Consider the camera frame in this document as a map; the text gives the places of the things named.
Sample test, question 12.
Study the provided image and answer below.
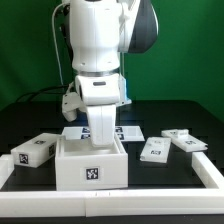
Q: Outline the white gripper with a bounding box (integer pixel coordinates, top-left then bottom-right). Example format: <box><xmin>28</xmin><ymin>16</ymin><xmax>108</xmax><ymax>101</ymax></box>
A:
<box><xmin>75</xmin><ymin>73</ymin><xmax>120</xmax><ymax>147</ymax></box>

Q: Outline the white cabinet body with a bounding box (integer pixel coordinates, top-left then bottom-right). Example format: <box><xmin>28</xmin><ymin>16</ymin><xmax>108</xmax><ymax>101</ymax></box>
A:
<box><xmin>55</xmin><ymin>136</ymin><xmax>128</xmax><ymax>191</ymax></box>

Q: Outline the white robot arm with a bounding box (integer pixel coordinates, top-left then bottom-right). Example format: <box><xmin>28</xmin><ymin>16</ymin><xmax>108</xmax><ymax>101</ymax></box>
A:
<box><xmin>62</xmin><ymin>0</ymin><xmax>158</xmax><ymax>147</ymax></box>

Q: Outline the white flat tag plate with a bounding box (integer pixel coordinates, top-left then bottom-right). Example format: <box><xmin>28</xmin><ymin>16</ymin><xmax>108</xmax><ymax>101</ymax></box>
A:
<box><xmin>62</xmin><ymin>126</ymin><xmax>144</xmax><ymax>142</ymax></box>

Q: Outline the white closed box part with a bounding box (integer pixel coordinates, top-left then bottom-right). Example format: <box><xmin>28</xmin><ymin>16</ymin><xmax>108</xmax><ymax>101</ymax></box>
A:
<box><xmin>11</xmin><ymin>133</ymin><xmax>59</xmax><ymax>168</ymax></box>

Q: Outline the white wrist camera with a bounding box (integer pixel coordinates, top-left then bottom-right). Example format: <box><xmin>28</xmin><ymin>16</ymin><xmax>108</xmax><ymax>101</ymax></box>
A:
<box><xmin>62</xmin><ymin>92</ymin><xmax>83</xmax><ymax>122</ymax></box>

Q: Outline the black cable bundle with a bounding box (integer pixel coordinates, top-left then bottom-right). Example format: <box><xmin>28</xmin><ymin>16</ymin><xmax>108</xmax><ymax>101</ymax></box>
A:
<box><xmin>14</xmin><ymin>83</ymin><xmax>76</xmax><ymax>103</ymax></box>

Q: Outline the white cable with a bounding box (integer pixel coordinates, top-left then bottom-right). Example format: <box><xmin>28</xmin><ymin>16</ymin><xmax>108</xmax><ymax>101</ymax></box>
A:
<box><xmin>51</xmin><ymin>2</ymin><xmax>71</xmax><ymax>101</ymax></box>

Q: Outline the white U-shaped frame fence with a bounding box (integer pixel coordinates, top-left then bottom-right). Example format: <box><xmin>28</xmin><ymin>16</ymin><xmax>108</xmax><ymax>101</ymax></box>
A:
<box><xmin>0</xmin><ymin>152</ymin><xmax>224</xmax><ymax>218</ymax></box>

